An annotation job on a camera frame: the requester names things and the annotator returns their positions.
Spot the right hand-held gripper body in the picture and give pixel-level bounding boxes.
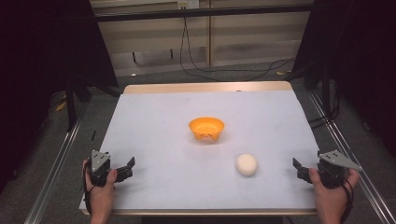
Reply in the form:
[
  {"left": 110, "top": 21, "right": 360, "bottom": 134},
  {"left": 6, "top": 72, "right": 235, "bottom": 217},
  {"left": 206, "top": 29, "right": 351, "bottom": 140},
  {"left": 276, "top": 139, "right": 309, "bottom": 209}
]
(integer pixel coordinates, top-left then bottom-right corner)
[{"left": 317, "top": 149, "right": 364, "bottom": 189}]

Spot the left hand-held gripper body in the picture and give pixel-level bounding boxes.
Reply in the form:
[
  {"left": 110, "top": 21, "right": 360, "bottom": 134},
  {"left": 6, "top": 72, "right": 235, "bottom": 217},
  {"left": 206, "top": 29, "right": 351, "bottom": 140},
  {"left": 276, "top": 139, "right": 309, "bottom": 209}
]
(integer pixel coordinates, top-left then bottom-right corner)
[{"left": 88, "top": 149, "right": 112, "bottom": 188}]

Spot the white round bun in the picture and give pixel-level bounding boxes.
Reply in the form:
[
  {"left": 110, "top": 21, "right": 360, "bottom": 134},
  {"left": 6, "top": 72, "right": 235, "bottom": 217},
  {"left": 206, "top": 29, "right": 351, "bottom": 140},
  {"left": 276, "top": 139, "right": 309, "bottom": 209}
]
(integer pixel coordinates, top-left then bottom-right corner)
[{"left": 234, "top": 152, "right": 259, "bottom": 177}]

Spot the orange plastic bowl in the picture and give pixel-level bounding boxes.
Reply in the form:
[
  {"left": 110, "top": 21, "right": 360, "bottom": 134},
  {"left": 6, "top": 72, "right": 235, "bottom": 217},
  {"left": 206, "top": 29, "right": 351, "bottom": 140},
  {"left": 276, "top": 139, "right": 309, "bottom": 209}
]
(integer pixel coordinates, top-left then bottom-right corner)
[{"left": 188, "top": 116, "right": 226, "bottom": 145}]

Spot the person's right hand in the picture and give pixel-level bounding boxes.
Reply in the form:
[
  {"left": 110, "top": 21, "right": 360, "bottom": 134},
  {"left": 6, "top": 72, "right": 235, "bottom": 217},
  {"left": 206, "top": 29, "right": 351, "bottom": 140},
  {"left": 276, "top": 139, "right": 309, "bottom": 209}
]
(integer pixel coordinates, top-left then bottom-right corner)
[{"left": 308, "top": 168, "right": 361, "bottom": 213}]

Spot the person's left hand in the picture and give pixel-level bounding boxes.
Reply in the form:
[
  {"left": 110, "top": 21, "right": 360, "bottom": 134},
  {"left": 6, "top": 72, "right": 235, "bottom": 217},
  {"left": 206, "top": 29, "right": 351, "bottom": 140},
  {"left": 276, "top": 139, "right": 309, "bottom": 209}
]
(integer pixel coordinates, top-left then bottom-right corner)
[{"left": 81, "top": 160, "right": 119, "bottom": 210}]

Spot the white table mat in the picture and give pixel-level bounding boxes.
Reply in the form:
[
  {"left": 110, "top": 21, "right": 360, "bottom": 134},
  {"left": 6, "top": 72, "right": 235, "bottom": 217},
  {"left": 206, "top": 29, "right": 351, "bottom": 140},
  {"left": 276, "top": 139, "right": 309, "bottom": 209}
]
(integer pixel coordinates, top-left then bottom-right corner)
[{"left": 78, "top": 90, "right": 319, "bottom": 212}]

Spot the black metal stand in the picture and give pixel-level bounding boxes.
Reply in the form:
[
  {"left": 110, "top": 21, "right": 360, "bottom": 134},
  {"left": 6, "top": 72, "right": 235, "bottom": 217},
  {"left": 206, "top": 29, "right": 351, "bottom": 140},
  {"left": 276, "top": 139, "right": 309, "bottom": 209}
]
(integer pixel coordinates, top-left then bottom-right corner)
[
  {"left": 64, "top": 73, "right": 94, "bottom": 133},
  {"left": 306, "top": 64, "right": 340, "bottom": 129}
]

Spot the black curtain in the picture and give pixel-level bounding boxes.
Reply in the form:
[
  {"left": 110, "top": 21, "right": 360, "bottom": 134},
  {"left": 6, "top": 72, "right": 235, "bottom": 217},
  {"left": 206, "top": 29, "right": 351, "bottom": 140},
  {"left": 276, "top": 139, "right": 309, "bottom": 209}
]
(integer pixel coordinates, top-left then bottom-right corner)
[
  {"left": 0, "top": 0, "right": 120, "bottom": 194},
  {"left": 290, "top": 0, "right": 396, "bottom": 157}
]

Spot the black horizontal bar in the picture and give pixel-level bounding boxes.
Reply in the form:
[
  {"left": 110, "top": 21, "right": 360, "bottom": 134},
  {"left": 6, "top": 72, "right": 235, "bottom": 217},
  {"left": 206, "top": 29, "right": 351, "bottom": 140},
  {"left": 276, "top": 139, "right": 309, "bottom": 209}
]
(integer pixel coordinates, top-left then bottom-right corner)
[{"left": 92, "top": 3, "right": 315, "bottom": 23}]

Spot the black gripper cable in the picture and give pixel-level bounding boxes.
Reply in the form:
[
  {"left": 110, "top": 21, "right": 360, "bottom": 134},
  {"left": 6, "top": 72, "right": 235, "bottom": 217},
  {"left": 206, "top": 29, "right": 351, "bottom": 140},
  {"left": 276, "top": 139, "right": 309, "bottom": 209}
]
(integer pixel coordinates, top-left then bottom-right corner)
[
  {"left": 339, "top": 177, "right": 355, "bottom": 224},
  {"left": 81, "top": 167, "right": 95, "bottom": 217}
]

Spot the aluminium floor rail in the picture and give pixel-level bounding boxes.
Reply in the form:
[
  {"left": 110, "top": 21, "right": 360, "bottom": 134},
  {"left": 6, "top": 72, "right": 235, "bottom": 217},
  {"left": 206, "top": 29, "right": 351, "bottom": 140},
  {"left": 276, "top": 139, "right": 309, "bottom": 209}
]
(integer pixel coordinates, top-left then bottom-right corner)
[
  {"left": 307, "top": 90, "right": 396, "bottom": 224},
  {"left": 23, "top": 115, "right": 82, "bottom": 224}
]

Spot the black floor cable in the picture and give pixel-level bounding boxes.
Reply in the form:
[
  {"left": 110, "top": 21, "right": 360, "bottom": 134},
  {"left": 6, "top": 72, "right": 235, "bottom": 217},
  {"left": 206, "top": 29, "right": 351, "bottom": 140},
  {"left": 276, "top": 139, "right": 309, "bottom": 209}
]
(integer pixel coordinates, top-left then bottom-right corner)
[{"left": 178, "top": 17, "right": 297, "bottom": 83}]

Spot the white wall socket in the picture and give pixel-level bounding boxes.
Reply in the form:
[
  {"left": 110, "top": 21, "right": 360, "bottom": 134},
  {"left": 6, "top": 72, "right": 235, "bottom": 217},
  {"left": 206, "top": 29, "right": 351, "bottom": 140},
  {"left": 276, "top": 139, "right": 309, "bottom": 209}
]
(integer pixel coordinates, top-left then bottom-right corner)
[{"left": 177, "top": 0, "right": 201, "bottom": 10}]

